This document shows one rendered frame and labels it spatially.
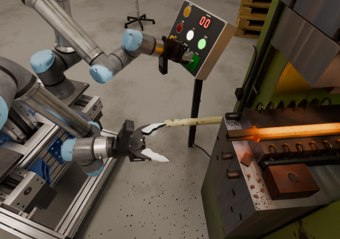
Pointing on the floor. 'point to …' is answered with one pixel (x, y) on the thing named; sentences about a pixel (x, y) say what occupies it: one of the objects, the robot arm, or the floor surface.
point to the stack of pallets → (254, 8)
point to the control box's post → (194, 109)
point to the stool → (136, 9)
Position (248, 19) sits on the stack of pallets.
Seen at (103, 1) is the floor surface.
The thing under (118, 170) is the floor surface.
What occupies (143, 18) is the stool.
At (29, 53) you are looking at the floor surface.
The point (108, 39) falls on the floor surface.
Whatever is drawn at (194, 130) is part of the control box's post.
